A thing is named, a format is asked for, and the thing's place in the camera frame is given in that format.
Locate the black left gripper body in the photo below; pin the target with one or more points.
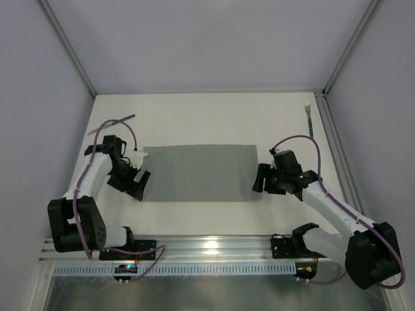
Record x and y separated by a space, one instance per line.
130 181

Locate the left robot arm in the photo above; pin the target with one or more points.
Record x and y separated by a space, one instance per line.
75 220

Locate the right corner frame post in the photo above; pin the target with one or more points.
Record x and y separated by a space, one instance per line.
356 37

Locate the aluminium right side rail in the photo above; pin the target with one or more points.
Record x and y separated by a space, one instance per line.
342 167

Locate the fork with green handle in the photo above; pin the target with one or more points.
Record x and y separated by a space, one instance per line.
309 119

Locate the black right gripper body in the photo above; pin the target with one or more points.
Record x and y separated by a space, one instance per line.
268 179

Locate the corner frame post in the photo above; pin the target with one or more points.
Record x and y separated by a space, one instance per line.
67 45
356 37

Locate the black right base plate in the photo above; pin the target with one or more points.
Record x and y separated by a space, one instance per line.
287 247

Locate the left corner frame post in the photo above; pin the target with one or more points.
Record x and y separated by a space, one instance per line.
67 45

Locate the aluminium front rail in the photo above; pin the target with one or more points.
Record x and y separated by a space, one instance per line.
222 248

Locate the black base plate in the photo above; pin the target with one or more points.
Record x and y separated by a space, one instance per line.
287 247
138 250

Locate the left controller board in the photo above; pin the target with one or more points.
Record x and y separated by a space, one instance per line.
124 273

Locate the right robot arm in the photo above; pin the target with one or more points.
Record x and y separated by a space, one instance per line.
368 251

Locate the right controller board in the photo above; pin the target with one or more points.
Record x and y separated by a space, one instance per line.
305 271

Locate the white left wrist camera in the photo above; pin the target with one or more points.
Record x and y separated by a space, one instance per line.
137 158

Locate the aluminium rail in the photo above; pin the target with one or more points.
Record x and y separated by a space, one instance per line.
222 248
342 167

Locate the grey cloth napkin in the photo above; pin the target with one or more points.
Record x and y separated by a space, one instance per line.
201 173

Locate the knife with green handle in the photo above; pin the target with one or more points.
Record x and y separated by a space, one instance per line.
113 123

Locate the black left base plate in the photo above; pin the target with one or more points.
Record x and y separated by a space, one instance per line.
138 250

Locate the controller board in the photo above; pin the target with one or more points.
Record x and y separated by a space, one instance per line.
124 273
305 271

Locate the slotted grey cable duct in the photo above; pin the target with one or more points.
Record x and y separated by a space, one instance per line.
181 269

